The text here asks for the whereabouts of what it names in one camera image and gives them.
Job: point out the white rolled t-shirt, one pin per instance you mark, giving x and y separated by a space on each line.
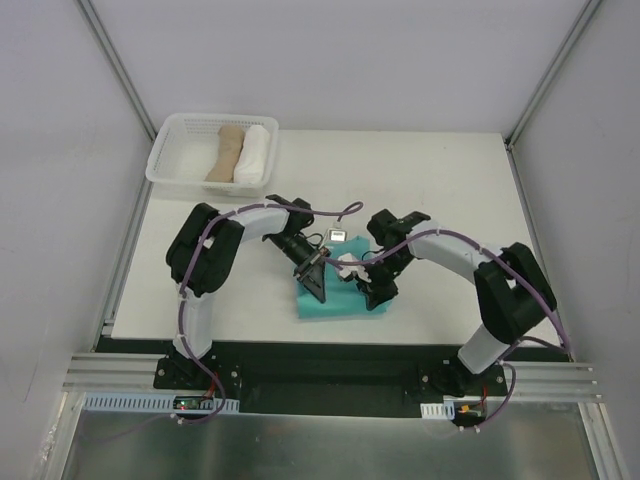
253 156

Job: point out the left aluminium frame post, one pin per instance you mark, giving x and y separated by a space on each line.
106 45

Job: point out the beige rolled t-shirt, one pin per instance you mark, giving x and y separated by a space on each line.
231 140

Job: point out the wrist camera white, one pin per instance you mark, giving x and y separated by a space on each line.
336 235
348 269

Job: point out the white cable duct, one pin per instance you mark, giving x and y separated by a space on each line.
438 411
158 403

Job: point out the right white cable duct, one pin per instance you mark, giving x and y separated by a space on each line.
438 411

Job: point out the left white cable duct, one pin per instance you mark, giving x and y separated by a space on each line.
158 403

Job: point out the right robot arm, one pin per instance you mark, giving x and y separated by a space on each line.
512 292

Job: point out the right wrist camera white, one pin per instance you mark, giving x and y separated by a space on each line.
348 269

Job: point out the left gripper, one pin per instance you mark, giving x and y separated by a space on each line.
310 267

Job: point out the aluminium frame post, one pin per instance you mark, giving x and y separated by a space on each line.
106 45
576 31

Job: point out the teal t-shirt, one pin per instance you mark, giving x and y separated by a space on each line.
343 299

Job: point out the aluminium rail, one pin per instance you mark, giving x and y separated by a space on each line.
100 371

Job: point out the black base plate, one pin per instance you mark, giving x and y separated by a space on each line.
386 381

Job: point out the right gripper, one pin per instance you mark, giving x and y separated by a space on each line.
377 288

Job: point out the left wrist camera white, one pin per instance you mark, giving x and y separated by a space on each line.
336 235

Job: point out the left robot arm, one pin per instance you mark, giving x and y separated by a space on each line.
202 255

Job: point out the white plastic basket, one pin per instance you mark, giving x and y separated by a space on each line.
186 149

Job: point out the right aluminium frame post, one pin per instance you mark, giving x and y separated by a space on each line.
576 31

